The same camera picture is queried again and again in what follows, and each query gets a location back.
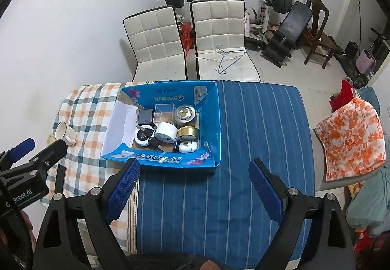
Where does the red cloth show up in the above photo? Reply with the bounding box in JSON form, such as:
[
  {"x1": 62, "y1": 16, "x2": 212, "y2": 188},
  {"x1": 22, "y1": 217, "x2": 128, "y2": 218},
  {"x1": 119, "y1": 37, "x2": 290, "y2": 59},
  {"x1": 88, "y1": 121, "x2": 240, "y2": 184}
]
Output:
[{"x1": 331, "y1": 79, "x2": 355, "y2": 112}]

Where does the lavender suitcase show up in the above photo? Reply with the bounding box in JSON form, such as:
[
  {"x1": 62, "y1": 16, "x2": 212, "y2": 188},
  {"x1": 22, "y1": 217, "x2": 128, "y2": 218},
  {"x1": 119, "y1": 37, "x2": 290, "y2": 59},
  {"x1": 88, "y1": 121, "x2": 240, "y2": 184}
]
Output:
[{"x1": 356, "y1": 49, "x2": 375, "y2": 75}]

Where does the red plastic bag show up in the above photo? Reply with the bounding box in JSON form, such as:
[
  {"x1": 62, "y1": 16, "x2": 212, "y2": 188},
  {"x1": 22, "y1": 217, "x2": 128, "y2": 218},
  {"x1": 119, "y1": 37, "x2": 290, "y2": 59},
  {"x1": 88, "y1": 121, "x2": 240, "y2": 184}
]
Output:
[{"x1": 180, "y1": 24, "x2": 194, "y2": 51}]

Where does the grey chair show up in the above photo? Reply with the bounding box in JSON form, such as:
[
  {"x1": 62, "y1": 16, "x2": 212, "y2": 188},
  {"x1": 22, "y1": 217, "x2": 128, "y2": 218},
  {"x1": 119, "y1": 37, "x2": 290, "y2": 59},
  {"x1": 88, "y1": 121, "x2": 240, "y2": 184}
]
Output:
[{"x1": 311, "y1": 127, "x2": 390, "y2": 193}]

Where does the person's left hand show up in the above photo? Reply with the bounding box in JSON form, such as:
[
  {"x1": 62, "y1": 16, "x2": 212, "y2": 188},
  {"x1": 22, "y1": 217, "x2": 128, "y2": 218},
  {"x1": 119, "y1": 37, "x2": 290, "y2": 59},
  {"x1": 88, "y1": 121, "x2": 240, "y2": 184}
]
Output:
[{"x1": 21, "y1": 214, "x2": 35, "y2": 243}]

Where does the white cream jar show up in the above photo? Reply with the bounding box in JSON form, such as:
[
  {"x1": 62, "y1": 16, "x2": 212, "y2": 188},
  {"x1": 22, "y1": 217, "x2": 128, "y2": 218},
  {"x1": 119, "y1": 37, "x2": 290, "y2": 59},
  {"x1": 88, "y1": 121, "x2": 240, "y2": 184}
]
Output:
[{"x1": 155, "y1": 122, "x2": 178, "y2": 143}]

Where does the grey power adapter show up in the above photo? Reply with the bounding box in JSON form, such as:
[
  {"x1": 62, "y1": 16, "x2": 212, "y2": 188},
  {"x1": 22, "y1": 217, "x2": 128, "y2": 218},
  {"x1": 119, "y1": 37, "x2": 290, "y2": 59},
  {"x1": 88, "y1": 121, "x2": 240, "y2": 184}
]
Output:
[{"x1": 137, "y1": 108, "x2": 154, "y2": 126}]

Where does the teal cloth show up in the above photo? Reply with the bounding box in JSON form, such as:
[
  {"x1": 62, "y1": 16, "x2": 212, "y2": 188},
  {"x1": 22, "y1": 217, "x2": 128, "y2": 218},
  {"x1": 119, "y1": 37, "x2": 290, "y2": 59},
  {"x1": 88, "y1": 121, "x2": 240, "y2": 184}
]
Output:
[{"x1": 356, "y1": 86, "x2": 381, "y2": 115}]

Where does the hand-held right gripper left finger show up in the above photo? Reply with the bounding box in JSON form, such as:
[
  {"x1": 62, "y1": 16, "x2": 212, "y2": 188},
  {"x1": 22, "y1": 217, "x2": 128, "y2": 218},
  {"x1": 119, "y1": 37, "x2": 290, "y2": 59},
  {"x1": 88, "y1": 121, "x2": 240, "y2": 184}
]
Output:
[{"x1": 32, "y1": 158, "x2": 141, "y2": 270}]

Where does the silver round tin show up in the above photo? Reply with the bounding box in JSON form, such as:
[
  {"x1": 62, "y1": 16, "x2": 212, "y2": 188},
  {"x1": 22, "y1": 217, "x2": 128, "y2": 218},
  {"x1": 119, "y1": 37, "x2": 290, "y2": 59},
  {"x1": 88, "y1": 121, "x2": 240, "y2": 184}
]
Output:
[{"x1": 174, "y1": 105, "x2": 197, "y2": 127}]

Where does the blue cardboard box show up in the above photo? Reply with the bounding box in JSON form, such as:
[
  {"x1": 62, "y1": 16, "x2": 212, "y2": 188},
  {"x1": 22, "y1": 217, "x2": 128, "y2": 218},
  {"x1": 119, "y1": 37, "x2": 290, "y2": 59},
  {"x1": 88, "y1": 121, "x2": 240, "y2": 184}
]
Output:
[{"x1": 100, "y1": 81, "x2": 220, "y2": 174}]

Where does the white quilted chair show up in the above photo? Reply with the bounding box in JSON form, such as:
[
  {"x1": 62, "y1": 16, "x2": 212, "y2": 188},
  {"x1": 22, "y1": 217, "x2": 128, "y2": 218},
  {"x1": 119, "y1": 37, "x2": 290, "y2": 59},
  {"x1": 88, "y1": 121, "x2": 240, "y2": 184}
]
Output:
[
  {"x1": 123, "y1": 5, "x2": 188, "y2": 83},
  {"x1": 189, "y1": 0, "x2": 261, "y2": 83}
]

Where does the light green clothing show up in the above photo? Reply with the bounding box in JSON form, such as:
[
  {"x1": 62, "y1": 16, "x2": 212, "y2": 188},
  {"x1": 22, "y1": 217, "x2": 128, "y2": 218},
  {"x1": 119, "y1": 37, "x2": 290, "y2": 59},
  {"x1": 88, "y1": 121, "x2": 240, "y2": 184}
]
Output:
[{"x1": 346, "y1": 166, "x2": 390, "y2": 238}]

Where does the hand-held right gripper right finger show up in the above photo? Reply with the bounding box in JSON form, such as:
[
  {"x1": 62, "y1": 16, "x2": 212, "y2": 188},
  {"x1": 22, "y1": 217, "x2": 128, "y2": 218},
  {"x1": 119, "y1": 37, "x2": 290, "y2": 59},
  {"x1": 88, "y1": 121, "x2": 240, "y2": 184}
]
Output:
[{"x1": 248, "y1": 159, "x2": 357, "y2": 270}]

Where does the black weight bench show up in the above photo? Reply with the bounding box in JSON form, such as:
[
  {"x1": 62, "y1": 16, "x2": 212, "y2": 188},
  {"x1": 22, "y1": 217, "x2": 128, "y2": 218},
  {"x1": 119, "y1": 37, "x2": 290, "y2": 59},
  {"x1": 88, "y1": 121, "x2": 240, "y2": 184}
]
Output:
[{"x1": 262, "y1": 1, "x2": 314, "y2": 68}]

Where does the blue striped blanket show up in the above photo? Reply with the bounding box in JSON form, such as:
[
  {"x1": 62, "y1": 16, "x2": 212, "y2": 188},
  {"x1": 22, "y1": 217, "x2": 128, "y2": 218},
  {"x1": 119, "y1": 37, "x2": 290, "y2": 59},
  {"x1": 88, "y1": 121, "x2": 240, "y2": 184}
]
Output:
[{"x1": 136, "y1": 80, "x2": 316, "y2": 269}]

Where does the checkered cloth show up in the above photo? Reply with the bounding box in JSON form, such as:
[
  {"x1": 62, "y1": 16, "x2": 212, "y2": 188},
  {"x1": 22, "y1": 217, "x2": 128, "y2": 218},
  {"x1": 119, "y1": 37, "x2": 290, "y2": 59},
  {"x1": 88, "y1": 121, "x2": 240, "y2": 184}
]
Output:
[{"x1": 53, "y1": 82, "x2": 147, "y2": 258}]

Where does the wooden chair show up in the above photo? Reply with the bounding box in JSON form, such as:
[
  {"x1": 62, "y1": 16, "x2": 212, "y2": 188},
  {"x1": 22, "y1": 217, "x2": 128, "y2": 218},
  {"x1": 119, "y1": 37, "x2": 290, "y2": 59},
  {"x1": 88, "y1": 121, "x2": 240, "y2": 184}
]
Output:
[{"x1": 305, "y1": 0, "x2": 337, "y2": 68}]

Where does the white cup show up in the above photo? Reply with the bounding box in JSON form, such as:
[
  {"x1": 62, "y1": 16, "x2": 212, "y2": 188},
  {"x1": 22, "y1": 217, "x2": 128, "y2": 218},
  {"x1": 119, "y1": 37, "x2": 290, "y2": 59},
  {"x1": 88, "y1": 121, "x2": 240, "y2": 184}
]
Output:
[{"x1": 54, "y1": 121, "x2": 77, "y2": 146}]

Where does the gold tape roll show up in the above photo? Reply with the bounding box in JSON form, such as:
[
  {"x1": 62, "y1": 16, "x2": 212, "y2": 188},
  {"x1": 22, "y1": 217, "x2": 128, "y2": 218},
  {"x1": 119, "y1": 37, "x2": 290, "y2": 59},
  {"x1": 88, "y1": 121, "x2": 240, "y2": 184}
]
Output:
[{"x1": 177, "y1": 126, "x2": 200, "y2": 142}]

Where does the blue wire hanger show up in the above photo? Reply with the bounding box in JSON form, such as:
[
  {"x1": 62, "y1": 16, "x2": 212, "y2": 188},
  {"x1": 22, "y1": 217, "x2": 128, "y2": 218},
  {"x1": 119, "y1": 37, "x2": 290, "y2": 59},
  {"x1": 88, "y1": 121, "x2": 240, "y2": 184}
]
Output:
[{"x1": 215, "y1": 44, "x2": 241, "y2": 74}]

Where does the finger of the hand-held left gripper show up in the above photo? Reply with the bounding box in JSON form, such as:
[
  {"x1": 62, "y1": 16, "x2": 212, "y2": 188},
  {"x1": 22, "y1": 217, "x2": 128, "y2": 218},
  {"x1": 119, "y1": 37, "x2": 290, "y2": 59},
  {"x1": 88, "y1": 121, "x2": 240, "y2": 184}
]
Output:
[
  {"x1": 18, "y1": 140, "x2": 68, "y2": 176},
  {"x1": 0, "y1": 139, "x2": 35, "y2": 170}
]

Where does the clear plastic box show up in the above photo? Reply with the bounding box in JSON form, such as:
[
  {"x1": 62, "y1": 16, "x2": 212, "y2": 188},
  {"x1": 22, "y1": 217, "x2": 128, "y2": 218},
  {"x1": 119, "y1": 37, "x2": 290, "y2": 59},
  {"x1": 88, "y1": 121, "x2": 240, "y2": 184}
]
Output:
[{"x1": 153, "y1": 104, "x2": 175, "y2": 122}]

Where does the small white case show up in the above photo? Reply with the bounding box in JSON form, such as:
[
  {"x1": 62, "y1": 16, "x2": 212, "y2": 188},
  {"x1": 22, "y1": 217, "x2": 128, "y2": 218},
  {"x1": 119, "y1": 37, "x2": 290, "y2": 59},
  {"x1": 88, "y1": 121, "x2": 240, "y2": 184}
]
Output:
[{"x1": 178, "y1": 141, "x2": 198, "y2": 153}]

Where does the white round black-faced device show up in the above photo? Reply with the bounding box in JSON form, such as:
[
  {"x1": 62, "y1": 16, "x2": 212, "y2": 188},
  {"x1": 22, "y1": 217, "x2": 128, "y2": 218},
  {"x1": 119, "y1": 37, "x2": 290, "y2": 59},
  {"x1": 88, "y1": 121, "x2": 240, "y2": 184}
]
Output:
[{"x1": 134, "y1": 125, "x2": 154, "y2": 149}]

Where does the orange floral cloth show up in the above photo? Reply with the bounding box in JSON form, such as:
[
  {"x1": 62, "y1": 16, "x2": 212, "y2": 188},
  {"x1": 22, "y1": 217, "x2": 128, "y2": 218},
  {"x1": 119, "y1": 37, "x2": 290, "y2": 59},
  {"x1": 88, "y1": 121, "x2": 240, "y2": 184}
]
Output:
[{"x1": 315, "y1": 98, "x2": 386, "y2": 182}]

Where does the white wire hanger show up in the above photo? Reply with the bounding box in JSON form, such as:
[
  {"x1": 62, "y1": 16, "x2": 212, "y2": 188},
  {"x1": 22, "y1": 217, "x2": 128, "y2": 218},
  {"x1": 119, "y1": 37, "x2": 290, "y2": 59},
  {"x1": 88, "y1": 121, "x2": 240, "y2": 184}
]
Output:
[{"x1": 195, "y1": 50, "x2": 247, "y2": 63}]

